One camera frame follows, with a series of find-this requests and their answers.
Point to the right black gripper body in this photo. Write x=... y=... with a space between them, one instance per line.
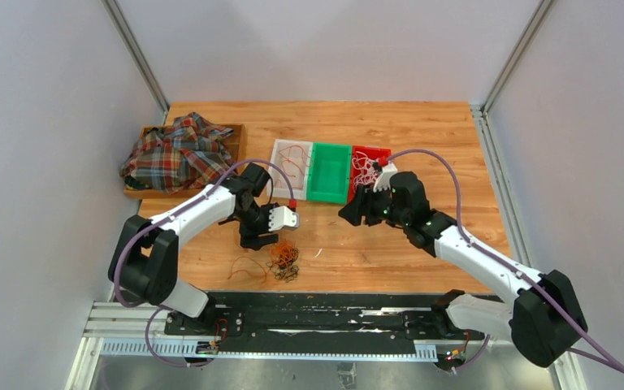
x=399 y=217

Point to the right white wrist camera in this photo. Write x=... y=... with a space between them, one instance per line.
x=384 y=174

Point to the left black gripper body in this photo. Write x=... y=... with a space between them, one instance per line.
x=256 y=217

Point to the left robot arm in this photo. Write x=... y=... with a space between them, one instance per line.
x=144 y=267

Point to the plaid flannel shirt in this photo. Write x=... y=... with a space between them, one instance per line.
x=185 y=155

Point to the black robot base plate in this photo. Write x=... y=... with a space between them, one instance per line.
x=369 y=326

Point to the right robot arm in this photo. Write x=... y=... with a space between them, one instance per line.
x=538 y=313

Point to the green plastic bin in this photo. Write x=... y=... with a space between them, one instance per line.
x=329 y=173

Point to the aluminium frame rail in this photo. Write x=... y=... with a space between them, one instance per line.
x=110 y=357

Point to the white plastic bin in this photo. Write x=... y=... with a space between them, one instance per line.
x=294 y=159

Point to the wooden tray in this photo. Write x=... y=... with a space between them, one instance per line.
x=236 y=145

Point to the red plastic bin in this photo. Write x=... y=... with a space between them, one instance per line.
x=361 y=168

